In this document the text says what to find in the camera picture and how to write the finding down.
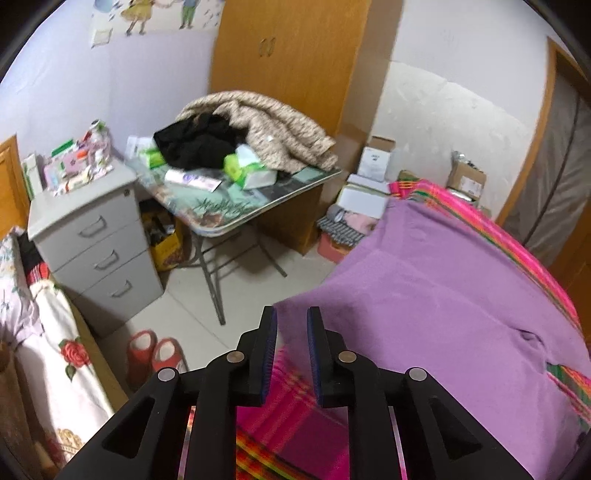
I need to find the grey drawer cabinet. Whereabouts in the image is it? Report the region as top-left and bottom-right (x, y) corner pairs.
(27, 159), (164, 337)

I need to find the white cardboard box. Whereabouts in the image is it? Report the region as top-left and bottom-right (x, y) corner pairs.
(359, 136), (397, 182)

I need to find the rose print bedding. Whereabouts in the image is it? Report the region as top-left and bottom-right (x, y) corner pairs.
(0, 226), (130, 480)

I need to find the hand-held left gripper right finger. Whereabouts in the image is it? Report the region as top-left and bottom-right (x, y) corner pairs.
(307, 305), (532, 480)

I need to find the pile of clothes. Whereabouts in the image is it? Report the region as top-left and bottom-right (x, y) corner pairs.
(178, 91), (340, 172)

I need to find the folding table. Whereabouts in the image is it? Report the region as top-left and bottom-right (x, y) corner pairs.
(127, 157), (342, 326)

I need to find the small green tissue pack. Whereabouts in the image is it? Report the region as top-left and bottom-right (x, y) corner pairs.
(137, 147), (167, 169)

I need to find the wooden door frame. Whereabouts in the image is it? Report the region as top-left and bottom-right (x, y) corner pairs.
(499, 37), (561, 227)

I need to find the pile of medicine boxes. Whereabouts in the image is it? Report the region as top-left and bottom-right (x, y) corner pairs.
(21, 119), (115, 199)

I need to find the cartoon couple wall sticker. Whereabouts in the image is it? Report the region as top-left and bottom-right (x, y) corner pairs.
(90, 0), (227, 38)

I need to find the black garment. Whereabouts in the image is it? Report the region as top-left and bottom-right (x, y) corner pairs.
(153, 114), (241, 171)

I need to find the plaid bed sheet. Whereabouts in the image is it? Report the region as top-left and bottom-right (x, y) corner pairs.
(185, 180), (591, 480)

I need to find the pink cloth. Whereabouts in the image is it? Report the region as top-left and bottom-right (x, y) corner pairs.
(344, 211), (382, 234)

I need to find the brown cardboard box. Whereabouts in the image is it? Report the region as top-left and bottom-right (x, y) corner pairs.
(447, 151), (488, 200)

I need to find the wooden wardrobe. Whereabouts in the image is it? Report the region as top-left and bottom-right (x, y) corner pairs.
(210, 0), (407, 254)

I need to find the grey zip curtain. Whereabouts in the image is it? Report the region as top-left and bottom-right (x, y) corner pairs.
(508, 60), (591, 268)

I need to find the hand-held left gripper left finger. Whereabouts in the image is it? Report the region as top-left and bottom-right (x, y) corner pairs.
(55, 305), (278, 480)

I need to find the red plastic basin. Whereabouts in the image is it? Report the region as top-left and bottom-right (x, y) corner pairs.
(318, 231), (356, 264)

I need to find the grey checked cloth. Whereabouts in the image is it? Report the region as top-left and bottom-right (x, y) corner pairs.
(316, 204), (365, 247)

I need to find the open green tissue pack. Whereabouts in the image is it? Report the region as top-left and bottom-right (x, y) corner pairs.
(224, 144), (278, 190)

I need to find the yellow bag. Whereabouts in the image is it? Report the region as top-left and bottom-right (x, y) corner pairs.
(152, 222), (185, 272)

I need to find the white wipes packet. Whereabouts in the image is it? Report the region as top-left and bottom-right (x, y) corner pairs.
(164, 168), (222, 192)

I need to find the purple fleece garment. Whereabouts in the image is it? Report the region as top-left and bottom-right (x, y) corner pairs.
(273, 198), (591, 480)

